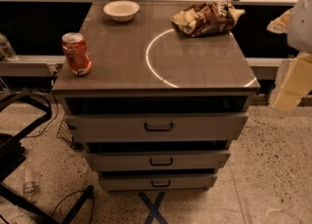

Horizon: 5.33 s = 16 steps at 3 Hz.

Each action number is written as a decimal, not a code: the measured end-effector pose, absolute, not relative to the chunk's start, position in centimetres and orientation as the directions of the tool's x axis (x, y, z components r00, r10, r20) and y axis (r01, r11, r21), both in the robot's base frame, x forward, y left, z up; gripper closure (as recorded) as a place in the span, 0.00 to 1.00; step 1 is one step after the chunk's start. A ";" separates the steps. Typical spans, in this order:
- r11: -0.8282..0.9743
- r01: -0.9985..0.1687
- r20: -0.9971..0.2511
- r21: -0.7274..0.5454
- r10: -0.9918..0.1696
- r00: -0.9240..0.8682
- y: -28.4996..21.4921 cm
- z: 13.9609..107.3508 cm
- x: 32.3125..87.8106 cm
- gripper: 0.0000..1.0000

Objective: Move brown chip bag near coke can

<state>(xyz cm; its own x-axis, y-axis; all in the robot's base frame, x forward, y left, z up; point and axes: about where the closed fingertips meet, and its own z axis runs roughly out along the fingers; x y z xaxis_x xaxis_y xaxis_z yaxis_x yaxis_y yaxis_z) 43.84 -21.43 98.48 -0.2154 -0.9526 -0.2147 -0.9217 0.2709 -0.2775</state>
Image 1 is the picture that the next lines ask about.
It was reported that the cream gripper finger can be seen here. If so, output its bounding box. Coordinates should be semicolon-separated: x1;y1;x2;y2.
271;53;312;113
267;9;293;34

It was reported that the brown chip bag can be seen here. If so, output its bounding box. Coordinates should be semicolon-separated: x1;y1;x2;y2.
171;1;245;37

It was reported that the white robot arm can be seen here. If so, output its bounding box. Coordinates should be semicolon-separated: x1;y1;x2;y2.
267;0;312;114

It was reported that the red coke can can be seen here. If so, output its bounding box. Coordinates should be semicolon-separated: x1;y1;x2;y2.
61;32;93;76

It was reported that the grey drawer cabinet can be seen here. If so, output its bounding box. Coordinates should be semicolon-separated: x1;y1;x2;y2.
54;2;259;178

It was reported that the white bowl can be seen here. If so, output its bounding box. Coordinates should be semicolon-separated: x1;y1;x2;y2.
103;1;139;22

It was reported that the bottom grey drawer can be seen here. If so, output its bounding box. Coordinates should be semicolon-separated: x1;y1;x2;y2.
98;173;217;191

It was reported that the grey drawer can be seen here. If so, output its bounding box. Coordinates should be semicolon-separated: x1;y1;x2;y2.
65;112;248;143
86;150;229;171
98;173;217;191

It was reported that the middle grey drawer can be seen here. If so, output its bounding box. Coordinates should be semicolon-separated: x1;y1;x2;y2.
86;150;229;171

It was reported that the top grey drawer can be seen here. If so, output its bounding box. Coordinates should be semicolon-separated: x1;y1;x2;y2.
65;112;248;143

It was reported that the clear plastic bottle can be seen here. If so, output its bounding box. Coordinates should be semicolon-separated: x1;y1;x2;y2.
0;33;19;61

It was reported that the clear bottle on floor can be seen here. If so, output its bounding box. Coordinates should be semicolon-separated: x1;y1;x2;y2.
22;168;36;199

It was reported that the black cable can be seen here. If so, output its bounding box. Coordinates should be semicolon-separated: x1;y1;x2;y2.
24;71;60;138

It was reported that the black chair frame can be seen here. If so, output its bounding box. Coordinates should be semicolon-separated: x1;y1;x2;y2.
0;89;94;224

